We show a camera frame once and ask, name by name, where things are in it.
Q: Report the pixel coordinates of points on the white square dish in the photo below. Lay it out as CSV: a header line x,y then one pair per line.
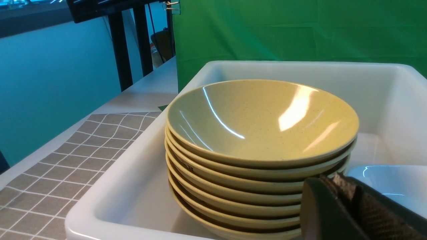
x,y
404,184

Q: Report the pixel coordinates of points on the black metal stand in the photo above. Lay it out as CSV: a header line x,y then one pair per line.
x,y
164,42

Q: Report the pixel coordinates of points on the green backdrop cloth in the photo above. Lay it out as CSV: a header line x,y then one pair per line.
x,y
374,31

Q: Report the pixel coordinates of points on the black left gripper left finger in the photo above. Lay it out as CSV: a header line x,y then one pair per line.
x,y
323,216

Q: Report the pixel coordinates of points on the yellow noodle bowl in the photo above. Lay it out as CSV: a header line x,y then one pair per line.
x,y
232,233
196,183
330,166
261,187
214,215
262,123
203,200

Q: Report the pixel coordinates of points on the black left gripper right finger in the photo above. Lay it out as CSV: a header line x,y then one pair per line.
x,y
376,215

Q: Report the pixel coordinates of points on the grey checkered table mat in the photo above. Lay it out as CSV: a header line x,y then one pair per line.
x,y
35,203

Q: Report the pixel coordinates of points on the large white plastic bin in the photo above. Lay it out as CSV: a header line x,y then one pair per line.
x,y
132,199

